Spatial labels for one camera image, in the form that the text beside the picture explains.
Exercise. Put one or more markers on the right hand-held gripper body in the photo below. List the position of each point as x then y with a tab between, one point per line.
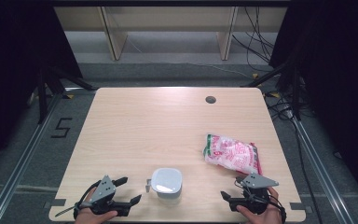
256	181

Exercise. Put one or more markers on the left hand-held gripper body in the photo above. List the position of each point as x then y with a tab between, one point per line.
103	191

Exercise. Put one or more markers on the pink printed plastic bag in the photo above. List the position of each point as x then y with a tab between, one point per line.
233	154

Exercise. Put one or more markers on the white lidded plastic container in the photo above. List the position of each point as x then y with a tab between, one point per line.
167	181

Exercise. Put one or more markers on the person's left hand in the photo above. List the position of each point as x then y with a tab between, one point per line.
88	217

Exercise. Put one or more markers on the person's right hand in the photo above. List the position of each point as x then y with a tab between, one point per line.
267	217

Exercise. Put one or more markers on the round grey table grommet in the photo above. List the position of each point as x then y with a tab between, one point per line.
210	100

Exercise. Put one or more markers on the black metal stand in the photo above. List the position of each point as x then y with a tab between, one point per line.
42	93
296	93

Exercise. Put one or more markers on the dark curtain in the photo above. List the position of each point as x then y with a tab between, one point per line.
338	77
12	62

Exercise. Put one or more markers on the grey table bracket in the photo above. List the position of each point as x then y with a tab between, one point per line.
57	202
298	206

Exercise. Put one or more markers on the aluminium floor rail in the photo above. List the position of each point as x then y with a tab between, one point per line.
320	168
21	161

